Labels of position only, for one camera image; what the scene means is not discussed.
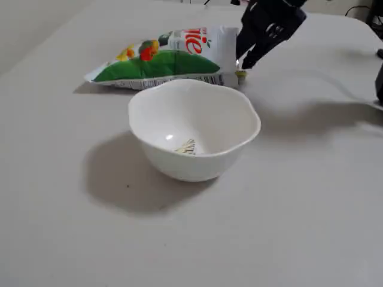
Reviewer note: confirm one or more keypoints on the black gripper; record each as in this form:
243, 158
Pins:
260, 33

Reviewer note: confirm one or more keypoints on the yellow-green veggie straw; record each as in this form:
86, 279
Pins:
240, 73

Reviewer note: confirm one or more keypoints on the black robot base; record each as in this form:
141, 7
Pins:
380, 86

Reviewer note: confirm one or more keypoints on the veggie straw snack packet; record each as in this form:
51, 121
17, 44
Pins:
167, 64

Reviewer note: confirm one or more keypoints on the white scalloped ceramic bowl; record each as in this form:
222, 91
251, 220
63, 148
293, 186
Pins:
194, 125

